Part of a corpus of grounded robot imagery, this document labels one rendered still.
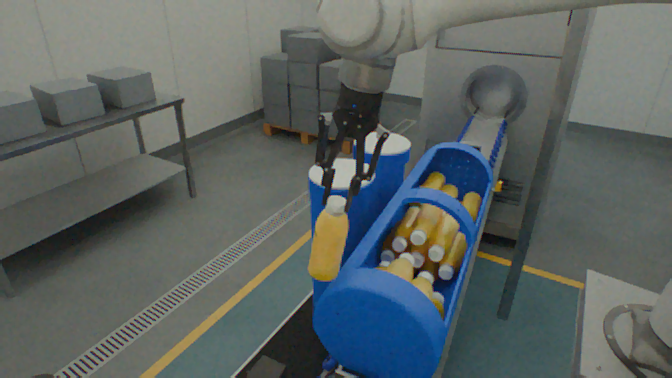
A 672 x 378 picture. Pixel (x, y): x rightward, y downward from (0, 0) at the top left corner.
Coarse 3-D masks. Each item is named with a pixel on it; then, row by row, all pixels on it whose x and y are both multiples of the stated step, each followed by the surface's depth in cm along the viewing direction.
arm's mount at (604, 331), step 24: (600, 288) 103; (624, 288) 103; (600, 312) 95; (624, 312) 95; (648, 312) 96; (576, 336) 97; (600, 336) 89; (624, 336) 89; (576, 360) 88; (600, 360) 83; (624, 360) 83
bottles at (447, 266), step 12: (444, 192) 146; (456, 192) 149; (420, 204) 144; (468, 204) 141; (480, 204) 145; (456, 240) 122; (384, 252) 120; (396, 252) 121; (408, 252) 124; (420, 252) 117; (456, 252) 117; (420, 264) 115; (432, 264) 119; (444, 264) 114; (456, 264) 114; (444, 276) 113; (432, 300) 100; (444, 312) 99
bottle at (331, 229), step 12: (324, 216) 79; (336, 216) 79; (324, 228) 79; (336, 228) 79; (348, 228) 81; (324, 240) 80; (336, 240) 80; (312, 252) 83; (324, 252) 81; (336, 252) 81; (312, 264) 84; (324, 264) 82; (336, 264) 83; (312, 276) 85; (324, 276) 84; (336, 276) 86
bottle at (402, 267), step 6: (402, 258) 100; (390, 264) 99; (396, 264) 97; (402, 264) 97; (408, 264) 98; (384, 270) 98; (390, 270) 96; (396, 270) 95; (402, 270) 96; (408, 270) 97; (402, 276) 94; (408, 276) 96
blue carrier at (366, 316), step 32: (448, 160) 153; (480, 160) 143; (416, 192) 117; (480, 192) 153; (384, 224) 104; (480, 224) 125; (352, 256) 97; (352, 288) 83; (384, 288) 81; (416, 288) 83; (448, 288) 113; (320, 320) 91; (352, 320) 86; (384, 320) 82; (416, 320) 78; (448, 320) 87; (352, 352) 91; (384, 352) 86; (416, 352) 82
